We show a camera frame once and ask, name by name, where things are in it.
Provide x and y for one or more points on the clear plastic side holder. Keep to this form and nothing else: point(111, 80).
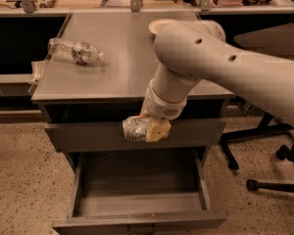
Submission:
point(38, 69)

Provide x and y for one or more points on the white bowl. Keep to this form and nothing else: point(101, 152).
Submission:
point(155, 26)

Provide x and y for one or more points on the black folding side table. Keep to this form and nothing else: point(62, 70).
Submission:
point(277, 41)

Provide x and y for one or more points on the black office chair base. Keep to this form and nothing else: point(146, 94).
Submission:
point(283, 173)

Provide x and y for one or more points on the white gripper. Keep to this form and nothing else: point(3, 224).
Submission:
point(161, 108)

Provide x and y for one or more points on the grey drawer cabinet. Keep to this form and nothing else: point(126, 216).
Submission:
point(109, 91)

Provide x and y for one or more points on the crushed 7up can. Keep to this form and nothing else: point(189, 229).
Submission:
point(136, 128)

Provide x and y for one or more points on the grey open middle drawer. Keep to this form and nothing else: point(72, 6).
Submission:
point(139, 193)

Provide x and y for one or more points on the clear plastic water bottle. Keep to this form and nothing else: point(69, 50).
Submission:
point(74, 51)

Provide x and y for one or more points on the grey upper drawer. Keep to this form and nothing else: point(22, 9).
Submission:
point(108, 136)

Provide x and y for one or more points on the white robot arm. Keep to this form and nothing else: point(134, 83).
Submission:
point(191, 51)

